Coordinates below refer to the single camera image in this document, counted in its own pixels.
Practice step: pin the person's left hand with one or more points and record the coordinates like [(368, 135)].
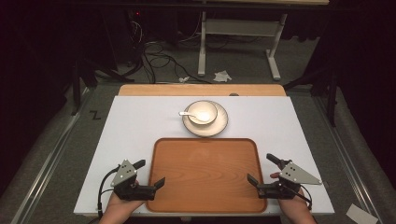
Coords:
[(120, 210)]

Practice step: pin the black metal stand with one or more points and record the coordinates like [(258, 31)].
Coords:
[(76, 87), (332, 93)]

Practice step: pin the cream bowl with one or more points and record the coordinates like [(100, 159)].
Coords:
[(199, 107)]

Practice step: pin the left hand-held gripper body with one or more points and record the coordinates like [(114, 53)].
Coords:
[(126, 174)]

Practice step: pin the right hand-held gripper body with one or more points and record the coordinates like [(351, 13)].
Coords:
[(294, 175)]

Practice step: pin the cream plate with dark rim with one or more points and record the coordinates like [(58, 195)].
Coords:
[(214, 129)]

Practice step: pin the metal floor rail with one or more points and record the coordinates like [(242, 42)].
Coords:
[(345, 161), (49, 161)]

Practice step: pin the white ceramic spoon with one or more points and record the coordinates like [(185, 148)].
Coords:
[(186, 114)]

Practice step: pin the white table mat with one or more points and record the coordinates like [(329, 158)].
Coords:
[(130, 130)]

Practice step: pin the white metal desk frame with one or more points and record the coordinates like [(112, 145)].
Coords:
[(239, 27)]

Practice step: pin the small crumpled white paper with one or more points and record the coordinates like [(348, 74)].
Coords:
[(183, 79)]

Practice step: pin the wooden table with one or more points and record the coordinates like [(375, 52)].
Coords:
[(174, 90)]

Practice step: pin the flat white paper sheet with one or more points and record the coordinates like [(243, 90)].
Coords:
[(361, 214)]

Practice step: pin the wooden tray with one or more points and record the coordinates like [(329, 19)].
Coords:
[(205, 177)]

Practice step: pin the large crumpled white paper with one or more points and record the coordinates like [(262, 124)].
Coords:
[(222, 76)]

